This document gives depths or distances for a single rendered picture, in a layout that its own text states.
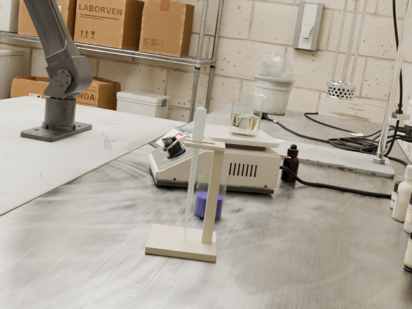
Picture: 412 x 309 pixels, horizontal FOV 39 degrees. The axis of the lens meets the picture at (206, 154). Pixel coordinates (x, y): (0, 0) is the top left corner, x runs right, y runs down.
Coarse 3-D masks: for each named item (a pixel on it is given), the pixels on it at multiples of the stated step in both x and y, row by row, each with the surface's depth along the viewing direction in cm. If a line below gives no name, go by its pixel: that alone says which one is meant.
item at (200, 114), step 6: (198, 108) 65; (204, 108) 65; (198, 114) 65; (204, 114) 65; (198, 120) 65; (204, 120) 65; (198, 126) 65; (204, 126) 65; (198, 132) 65; (192, 138) 66; (198, 138) 65
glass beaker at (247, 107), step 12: (240, 96) 93; (252, 96) 92; (264, 96) 94; (240, 108) 93; (252, 108) 93; (240, 120) 93; (252, 120) 93; (228, 132) 97; (240, 132) 94; (252, 132) 94
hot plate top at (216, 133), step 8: (208, 128) 99; (216, 128) 100; (224, 128) 101; (208, 136) 92; (216, 136) 92; (224, 136) 93; (232, 136) 94; (264, 136) 98; (240, 144) 92; (248, 144) 93; (256, 144) 93; (264, 144) 93; (272, 144) 93
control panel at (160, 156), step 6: (180, 138) 102; (180, 144) 99; (156, 150) 101; (162, 150) 100; (186, 150) 94; (192, 150) 93; (156, 156) 97; (162, 156) 96; (180, 156) 92; (156, 162) 94; (162, 162) 93; (168, 162) 91
